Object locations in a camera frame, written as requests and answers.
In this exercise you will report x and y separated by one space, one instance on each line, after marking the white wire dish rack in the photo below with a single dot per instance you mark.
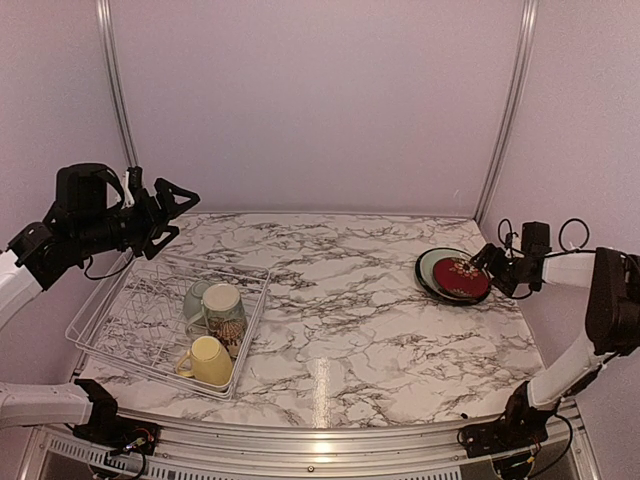
135 320

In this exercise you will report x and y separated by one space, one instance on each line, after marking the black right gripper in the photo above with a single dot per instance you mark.
484 255

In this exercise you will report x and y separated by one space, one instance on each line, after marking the aluminium corner post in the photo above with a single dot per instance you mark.
117 93
516 87

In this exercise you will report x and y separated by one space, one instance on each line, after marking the aluminium right corner post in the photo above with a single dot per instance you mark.
516 87

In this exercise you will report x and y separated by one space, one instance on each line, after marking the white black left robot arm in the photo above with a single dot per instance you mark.
34 260

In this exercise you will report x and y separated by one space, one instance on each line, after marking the yellow mug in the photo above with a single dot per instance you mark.
208 361

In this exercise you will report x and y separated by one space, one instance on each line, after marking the pale green floral plate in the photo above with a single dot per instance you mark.
423 272

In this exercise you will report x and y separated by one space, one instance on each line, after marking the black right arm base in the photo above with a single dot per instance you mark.
496 436

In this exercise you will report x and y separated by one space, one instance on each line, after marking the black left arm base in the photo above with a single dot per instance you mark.
121 435

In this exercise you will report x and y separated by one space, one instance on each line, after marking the pale green butterfly cup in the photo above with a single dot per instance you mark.
192 303

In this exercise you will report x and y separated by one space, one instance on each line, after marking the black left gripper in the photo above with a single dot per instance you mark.
151 216

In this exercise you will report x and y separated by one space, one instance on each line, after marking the aluminium front rail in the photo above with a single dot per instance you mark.
189 449

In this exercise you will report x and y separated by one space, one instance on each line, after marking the red floral plate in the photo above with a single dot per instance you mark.
460 279

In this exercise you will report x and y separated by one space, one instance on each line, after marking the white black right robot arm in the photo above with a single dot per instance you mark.
603 285

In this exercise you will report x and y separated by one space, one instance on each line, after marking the floral tall mug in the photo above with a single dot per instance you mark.
222 316

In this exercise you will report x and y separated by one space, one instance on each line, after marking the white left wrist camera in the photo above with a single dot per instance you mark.
131 183

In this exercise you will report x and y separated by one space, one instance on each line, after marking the aluminium left corner post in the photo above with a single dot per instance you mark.
117 93

